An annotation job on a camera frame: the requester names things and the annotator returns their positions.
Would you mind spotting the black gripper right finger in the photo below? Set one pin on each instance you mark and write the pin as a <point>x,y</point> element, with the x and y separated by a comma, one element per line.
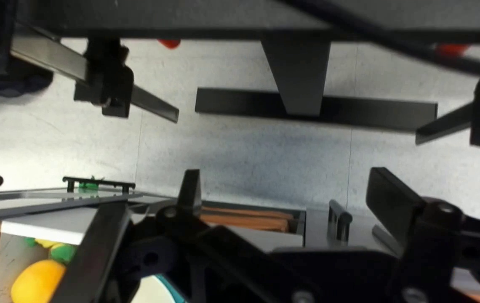
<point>427,233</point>

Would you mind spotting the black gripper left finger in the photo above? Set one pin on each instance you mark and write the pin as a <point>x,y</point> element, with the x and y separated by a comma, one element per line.
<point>92,276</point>

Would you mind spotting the yellow toy lemon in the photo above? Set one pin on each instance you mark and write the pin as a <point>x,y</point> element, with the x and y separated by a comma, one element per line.
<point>38,281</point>

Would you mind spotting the cream bowl with teal rim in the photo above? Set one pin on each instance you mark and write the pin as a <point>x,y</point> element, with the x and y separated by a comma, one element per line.
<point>157,290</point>

